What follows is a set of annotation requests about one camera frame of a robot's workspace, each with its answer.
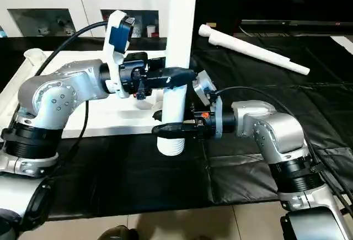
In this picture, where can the white plastic table top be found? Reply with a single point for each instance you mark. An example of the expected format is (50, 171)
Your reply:
(110, 113)

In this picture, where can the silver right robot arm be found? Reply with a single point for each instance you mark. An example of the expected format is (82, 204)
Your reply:
(270, 124)

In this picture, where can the black work mat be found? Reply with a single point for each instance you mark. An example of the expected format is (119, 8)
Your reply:
(165, 174)

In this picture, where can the white cup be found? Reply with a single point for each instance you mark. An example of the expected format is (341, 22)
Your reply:
(150, 31)

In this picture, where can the white glass door cabinet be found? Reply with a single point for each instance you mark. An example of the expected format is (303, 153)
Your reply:
(55, 0)

